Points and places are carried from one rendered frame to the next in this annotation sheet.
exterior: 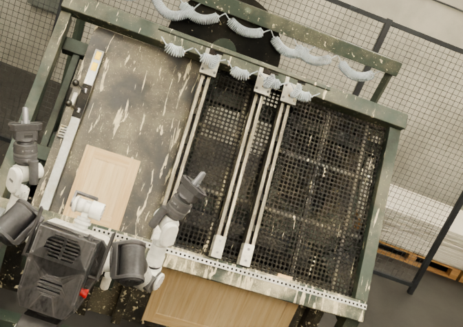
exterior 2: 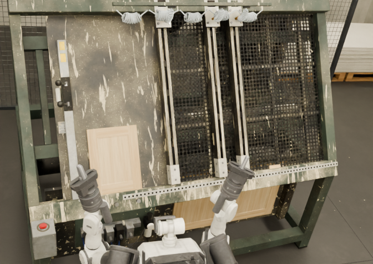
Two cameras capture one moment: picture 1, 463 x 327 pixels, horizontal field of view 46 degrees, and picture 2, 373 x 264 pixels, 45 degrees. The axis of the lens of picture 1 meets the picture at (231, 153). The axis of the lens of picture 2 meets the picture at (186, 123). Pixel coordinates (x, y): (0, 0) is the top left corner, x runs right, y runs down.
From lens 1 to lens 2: 0.98 m
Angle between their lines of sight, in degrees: 19
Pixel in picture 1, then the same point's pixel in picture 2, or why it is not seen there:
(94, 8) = (41, 2)
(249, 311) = (247, 195)
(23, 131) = (86, 186)
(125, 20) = (74, 3)
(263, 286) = (263, 181)
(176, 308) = (193, 215)
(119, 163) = (120, 134)
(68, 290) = not seen: outside the picture
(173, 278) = not seen: hidden behind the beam
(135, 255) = (225, 249)
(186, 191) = (237, 176)
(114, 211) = (132, 175)
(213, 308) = not seen: hidden behind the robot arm
